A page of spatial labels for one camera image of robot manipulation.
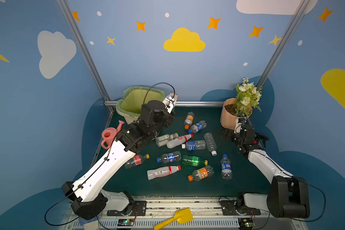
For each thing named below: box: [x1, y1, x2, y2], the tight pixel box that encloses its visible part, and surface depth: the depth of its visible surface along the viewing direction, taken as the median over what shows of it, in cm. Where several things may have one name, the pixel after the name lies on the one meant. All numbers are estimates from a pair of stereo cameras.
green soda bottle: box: [181, 154, 209, 167], surface depth 90 cm
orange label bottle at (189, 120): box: [184, 111, 195, 130], surface depth 113 cm
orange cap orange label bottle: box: [187, 164, 215, 182], surface depth 84 cm
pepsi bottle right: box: [220, 153, 233, 181], surface depth 86 cm
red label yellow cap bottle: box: [124, 153, 150, 169], surface depth 89 cm
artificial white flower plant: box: [233, 77, 263, 116], surface depth 95 cm
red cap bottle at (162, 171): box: [146, 165, 182, 181], surface depth 84 cm
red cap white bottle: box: [166, 133, 194, 149], surface depth 100 cm
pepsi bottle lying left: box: [156, 150, 182, 164], surface depth 91 cm
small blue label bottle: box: [190, 120, 207, 134], surface depth 107 cm
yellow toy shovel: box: [153, 207, 194, 230], surface depth 73 cm
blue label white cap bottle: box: [181, 139, 207, 151], surface depth 96 cm
